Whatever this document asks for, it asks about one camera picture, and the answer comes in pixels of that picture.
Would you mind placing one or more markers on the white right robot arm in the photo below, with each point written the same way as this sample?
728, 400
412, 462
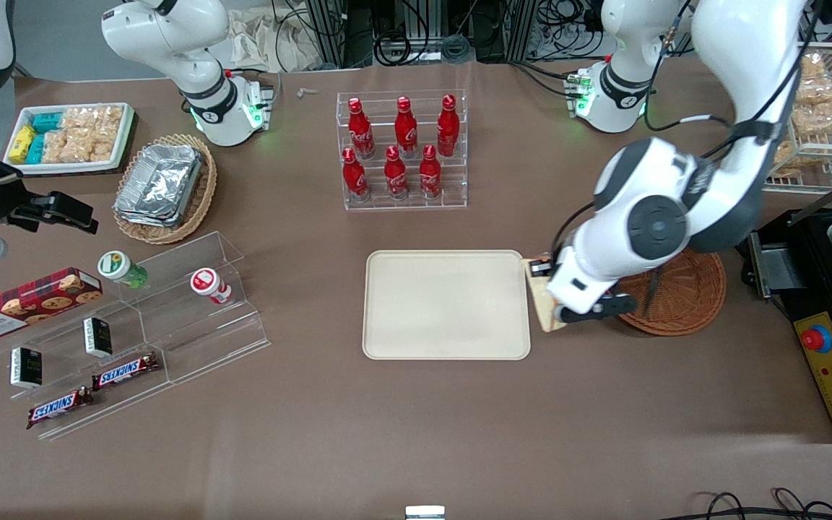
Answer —
170, 36

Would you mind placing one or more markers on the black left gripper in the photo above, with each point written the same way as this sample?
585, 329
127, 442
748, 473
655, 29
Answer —
538, 273

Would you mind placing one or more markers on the red emergency stop button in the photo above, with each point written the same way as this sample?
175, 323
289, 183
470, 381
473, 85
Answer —
817, 338

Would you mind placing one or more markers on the stacked aluminium foil trays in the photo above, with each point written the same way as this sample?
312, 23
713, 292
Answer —
159, 184

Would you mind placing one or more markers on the white rectangular snack tray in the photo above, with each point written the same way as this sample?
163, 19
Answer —
69, 168

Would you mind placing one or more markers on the round brown wicker basket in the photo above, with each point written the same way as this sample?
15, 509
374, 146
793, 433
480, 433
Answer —
683, 307

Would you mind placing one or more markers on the red tartan cookie box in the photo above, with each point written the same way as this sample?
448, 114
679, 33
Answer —
26, 303

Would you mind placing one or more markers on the crumpled white cloth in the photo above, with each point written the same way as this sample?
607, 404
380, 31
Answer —
264, 43

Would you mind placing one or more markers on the bagged fried snack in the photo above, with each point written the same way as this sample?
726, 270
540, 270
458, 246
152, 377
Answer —
820, 92
812, 66
824, 119
784, 157

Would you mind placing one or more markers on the triangle sandwich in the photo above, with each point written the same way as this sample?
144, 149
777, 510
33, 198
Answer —
542, 307

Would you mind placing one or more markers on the black table appliance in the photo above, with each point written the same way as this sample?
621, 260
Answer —
813, 274

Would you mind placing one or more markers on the red cola bottle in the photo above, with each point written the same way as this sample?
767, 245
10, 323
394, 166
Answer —
406, 128
354, 177
448, 126
430, 173
396, 175
360, 130

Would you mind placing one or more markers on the green yogurt cup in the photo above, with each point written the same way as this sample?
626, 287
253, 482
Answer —
118, 266

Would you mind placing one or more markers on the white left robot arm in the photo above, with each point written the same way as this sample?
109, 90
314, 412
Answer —
647, 224

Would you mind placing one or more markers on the Snickers chocolate bar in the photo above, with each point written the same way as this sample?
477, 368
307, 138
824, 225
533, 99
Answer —
58, 407
126, 370

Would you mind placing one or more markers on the aluminium frame rack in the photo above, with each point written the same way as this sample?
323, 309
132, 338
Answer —
329, 29

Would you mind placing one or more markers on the beige rectangular tray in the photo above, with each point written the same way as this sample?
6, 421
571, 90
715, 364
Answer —
445, 303

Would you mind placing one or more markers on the clear rice cracker bag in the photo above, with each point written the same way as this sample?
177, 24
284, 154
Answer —
107, 130
80, 144
55, 146

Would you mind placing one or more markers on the yellow snack packet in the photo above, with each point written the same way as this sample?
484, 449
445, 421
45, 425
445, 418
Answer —
22, 144

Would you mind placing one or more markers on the small beige scrap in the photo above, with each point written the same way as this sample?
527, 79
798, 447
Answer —
308, 92

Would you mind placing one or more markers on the oval tan wicker basket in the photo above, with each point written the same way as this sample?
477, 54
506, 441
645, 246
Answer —
203, 195

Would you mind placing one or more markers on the small black box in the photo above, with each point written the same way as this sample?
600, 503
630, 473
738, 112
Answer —
97, 337
26, 367

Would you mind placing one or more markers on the red yogurt cup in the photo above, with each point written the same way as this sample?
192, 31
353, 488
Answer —
208, 284

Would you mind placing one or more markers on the teal snack packet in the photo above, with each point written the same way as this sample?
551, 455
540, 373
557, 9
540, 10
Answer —
35, 149
46, 123

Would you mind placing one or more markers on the clear acrylic bottle rack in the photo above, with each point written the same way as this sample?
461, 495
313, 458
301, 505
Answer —
452, 198

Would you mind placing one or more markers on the clear acrylic stepped display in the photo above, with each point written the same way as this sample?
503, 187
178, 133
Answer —
199, 339

